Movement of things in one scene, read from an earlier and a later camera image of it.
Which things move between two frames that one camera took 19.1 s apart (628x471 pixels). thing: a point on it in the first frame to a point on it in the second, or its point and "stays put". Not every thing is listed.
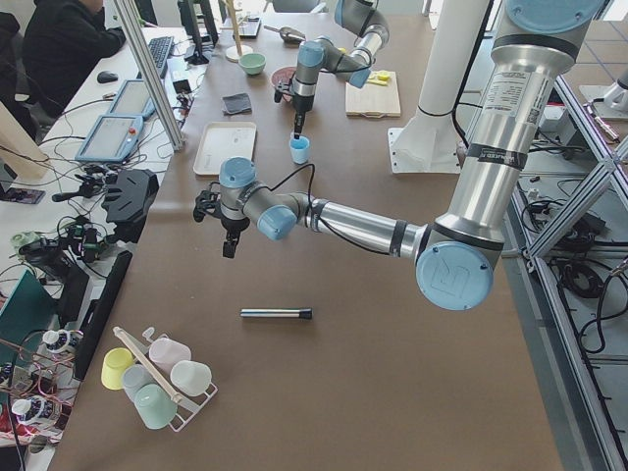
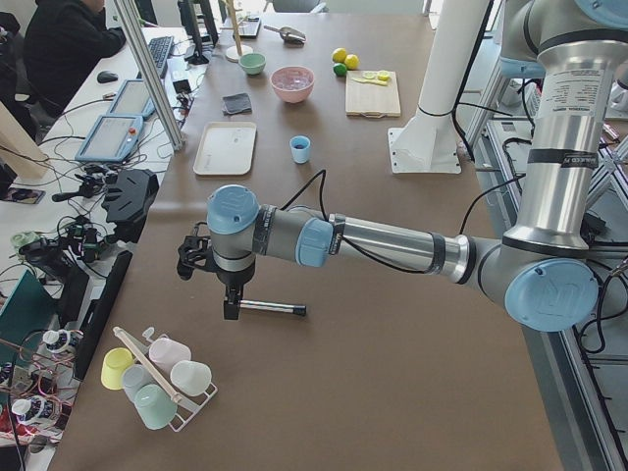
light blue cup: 299,149 stays put
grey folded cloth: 236,104 stays put
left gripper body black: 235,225 to 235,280
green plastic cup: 155,405 stays put
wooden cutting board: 373,99 stays put
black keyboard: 160,48 stays put
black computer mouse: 107,77 stays put
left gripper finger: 229,245 to 231,305
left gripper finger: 233,239 to 237,297
